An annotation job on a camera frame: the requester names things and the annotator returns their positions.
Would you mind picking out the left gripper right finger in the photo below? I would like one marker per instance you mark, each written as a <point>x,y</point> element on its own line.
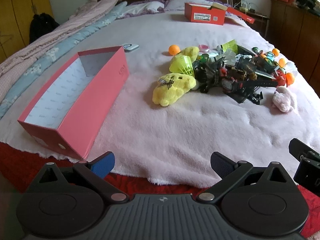
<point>232,174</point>

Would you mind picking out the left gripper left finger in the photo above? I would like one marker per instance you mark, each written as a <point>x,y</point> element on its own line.
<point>93,174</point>

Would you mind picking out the pink plush toy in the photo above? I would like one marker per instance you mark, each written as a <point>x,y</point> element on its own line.
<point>283,100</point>

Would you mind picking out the black wrist watch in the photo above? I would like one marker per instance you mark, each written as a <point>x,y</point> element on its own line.
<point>233,85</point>

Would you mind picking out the yellow plush toy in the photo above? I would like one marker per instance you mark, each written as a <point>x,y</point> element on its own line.
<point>191,52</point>
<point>171,87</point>

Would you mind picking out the orange ping pong ball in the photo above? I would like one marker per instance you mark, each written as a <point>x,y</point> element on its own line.
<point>174,50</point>

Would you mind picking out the pink open box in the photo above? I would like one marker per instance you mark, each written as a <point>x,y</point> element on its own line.
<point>67,113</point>

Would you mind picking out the blue floral quilt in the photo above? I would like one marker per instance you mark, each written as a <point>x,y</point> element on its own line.
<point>52,55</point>

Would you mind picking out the yellow plastic shuttlecock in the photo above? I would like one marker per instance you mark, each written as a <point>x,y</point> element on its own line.
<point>182,64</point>

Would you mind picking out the green yellow shuttlecock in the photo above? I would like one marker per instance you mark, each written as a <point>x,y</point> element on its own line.
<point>232,45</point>

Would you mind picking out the pink tape spool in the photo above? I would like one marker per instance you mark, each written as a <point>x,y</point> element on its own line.
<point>203,48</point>

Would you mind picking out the small white tin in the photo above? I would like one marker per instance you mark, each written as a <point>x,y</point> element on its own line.
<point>129,47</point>

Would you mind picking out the brown wooden dresser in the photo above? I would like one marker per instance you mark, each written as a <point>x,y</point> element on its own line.
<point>295,32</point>

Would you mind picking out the bedside table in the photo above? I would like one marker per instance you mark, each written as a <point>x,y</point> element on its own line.
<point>261,21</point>

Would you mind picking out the red shoe box lid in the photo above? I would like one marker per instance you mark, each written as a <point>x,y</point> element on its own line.
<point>243,16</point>

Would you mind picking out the black backpack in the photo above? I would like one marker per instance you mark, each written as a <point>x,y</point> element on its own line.
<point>41,24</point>

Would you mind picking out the red shoe box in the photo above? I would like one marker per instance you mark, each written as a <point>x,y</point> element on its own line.
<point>200,13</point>

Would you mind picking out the folded pink quilt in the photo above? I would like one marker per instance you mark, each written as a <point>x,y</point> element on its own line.
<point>14,66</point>

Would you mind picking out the purple frilled pillow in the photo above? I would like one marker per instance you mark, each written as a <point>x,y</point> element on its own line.
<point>160,6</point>

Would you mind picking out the yellow wooden wardrobe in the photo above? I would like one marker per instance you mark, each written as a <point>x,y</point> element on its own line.
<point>16,17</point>

